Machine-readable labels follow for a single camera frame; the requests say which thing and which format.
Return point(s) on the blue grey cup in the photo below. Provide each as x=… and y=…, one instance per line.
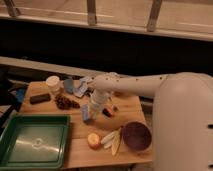
x=68, y=85

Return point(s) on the green plastic tray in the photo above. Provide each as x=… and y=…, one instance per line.
x=32, y=142

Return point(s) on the black rectangular block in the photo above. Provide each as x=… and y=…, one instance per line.
x=40, y=98

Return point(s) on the brown pine cone cluster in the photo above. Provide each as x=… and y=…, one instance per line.
x=64, y=103

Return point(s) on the white plastic cup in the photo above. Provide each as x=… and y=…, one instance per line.
x=53, y=83

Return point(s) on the light blue white packet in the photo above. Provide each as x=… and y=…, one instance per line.
x=79, y=90

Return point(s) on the yellow orange fruit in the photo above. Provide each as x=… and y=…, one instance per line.
x=93, y=140

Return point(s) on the blue sponge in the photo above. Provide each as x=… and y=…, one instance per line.
x=85, y=113

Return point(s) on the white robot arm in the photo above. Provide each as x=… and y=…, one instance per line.
x=182, y=115

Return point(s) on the orange bowl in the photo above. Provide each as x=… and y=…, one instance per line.
x=121, y=94

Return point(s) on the blue object at table edge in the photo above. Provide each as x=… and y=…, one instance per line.
x=20, y=94

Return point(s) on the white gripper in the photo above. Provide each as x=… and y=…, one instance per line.
x=97, y=102

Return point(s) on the dark purple bowl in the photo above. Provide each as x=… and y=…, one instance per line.
x=136, y=136

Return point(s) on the orange black handled tool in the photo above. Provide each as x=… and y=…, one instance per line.
x=108, y=111

